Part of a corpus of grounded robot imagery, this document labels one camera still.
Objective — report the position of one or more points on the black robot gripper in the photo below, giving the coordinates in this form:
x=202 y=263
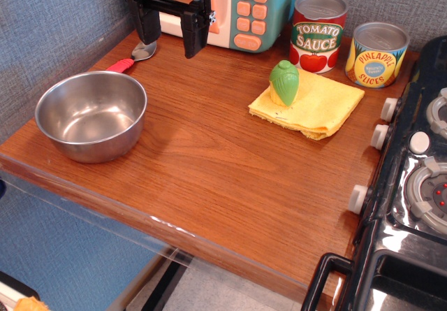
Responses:
x=196 y=17

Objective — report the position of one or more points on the stainless steel pot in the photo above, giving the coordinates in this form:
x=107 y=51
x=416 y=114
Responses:
x=93 y=117

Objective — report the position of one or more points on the white stove knob bottom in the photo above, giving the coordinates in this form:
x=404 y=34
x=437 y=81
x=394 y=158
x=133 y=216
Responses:
x=357 y=198

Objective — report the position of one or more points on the white stove knob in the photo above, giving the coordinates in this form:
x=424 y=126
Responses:
x=388 y=109
x=357 y=198
x=379 y=136

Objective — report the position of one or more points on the toy microwave teal and cream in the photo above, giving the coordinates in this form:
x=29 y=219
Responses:
x=248 y=25

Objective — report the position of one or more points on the toy corn green husk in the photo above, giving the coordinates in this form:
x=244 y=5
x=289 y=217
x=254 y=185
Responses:
x=284 y=82

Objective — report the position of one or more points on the tomato sauce can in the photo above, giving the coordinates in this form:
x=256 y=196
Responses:
x=316 y=34

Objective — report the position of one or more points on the yellow folded cloth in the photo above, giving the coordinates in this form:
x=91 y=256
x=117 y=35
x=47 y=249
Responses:
x=321 y=107

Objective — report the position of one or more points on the pineapple slices can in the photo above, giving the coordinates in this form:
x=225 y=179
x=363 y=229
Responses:
x=376 y=54

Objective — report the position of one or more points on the white stove knob top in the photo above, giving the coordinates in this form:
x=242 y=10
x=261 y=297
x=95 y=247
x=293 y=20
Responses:
x=388 y=109

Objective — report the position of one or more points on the white stove knob middle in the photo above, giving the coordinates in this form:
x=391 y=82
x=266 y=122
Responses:
x=379 y=136

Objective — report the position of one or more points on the black toy stove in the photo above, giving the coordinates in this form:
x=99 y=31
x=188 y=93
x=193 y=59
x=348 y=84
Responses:
x=400 y=243

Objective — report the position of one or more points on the red handled metal spoon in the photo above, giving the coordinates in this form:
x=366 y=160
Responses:
x=140 y=53

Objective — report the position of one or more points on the black oven door handle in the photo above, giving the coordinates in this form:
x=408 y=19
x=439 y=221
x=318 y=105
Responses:
x=329 y=262

